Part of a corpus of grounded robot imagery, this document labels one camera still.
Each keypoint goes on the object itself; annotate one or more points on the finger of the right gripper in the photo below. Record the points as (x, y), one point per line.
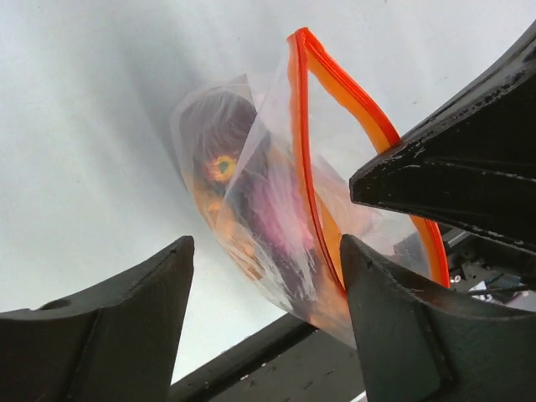
(471, 163)

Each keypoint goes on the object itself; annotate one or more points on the fake dark red fig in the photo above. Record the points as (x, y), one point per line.
(214, 129)

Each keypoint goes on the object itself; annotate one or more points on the clear orange zip bag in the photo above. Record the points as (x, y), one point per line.
(330, 125)

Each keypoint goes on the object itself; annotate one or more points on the fake orange chicken nuggets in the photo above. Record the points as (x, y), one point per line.
(235, 239)

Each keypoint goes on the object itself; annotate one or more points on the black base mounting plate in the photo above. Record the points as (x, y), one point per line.
(290, 360)

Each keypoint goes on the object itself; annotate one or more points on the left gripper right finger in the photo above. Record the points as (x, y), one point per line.
(419, 341)

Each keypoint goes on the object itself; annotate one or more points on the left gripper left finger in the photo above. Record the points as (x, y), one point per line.
(114, 341)

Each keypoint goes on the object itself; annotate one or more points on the fake purple onion half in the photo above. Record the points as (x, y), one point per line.
(266, 200)

